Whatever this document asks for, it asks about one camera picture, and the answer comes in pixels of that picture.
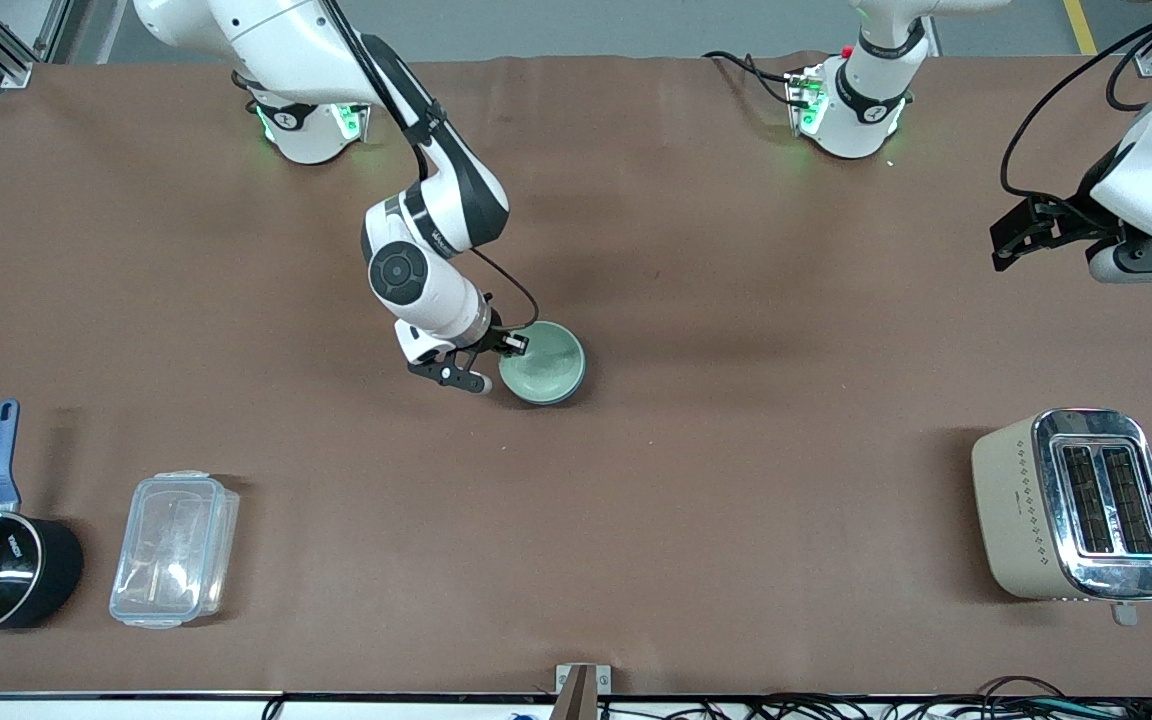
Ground green bowl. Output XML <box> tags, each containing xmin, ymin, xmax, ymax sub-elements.
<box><xmin>497</xmin><ymin>321</ymin><xmax>588</xmax><ymax>407</ymax></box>

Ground brown table cover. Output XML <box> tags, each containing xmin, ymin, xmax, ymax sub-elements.
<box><xmin>0</xmin><ymin>52</ymin><xmax>1152</xmax><ymax>697</ymax></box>

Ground beige chrome toaster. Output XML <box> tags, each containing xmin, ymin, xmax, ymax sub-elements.
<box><xmin>970</xmin><ymin>407</ymin><xmax>1152</xmax><ymax>628</ymax></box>

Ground clear plastic food container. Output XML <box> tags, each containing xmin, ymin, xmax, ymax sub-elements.
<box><xmin>108</xmin><ymin>470</ymin><xmax>241</xmax><ymax>631</ymax></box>

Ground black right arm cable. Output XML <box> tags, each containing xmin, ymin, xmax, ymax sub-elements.
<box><xmin>321</xmin><ymin>0</ymin><xmax>541</xmax><ymax>333</ymax></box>

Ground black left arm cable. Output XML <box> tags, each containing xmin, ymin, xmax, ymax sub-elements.
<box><xmin>999</xmin><ymin>6</ymin><xmax>1152</xmax><ymax>199</ymax></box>

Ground black arm base cable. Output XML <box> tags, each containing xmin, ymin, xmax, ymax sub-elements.
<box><xmin>702</xmin><ymin>49</ymin><xmax>799</xmax><ymax>107</ymax></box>

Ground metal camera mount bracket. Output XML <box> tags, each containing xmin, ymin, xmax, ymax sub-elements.
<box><xmin>555</xmin><ymin>663</ymin><xmax>613</xmax><ymax>720</ymax></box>

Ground black pot with blue handle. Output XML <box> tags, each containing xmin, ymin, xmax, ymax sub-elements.
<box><xmin>0</xmin><ymin>399</ymin><xmax>85</xmax><ymax>638</ymax></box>

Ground black tangled cables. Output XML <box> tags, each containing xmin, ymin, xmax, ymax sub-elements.
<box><xmin>596</xmin><ymin>676</ymin><xmax>1152</xmax><ymax>720</ymax></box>

